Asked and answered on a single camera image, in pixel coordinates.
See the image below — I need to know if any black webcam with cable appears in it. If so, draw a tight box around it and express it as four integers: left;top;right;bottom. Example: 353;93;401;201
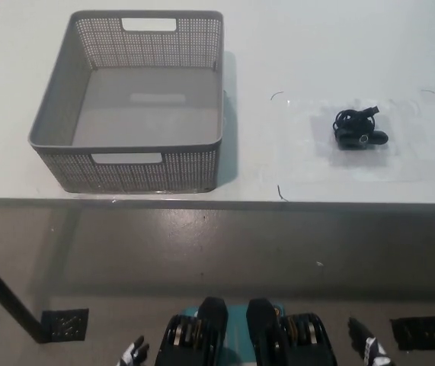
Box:
332;105;390;151

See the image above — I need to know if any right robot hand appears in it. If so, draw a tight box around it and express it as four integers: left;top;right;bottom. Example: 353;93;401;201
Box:
348;316;389;366

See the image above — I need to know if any clear plastic film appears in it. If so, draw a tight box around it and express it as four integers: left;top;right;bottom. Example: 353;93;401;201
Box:
277;97;424;182

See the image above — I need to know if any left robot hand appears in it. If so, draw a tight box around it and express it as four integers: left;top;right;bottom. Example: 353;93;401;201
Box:
116;335;150;366

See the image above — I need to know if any grey perforated plastic basket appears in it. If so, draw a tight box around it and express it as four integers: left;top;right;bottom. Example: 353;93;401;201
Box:
28;10;225;194

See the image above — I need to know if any black metal table leg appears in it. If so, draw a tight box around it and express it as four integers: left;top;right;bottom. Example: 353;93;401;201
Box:
0;246;53;342

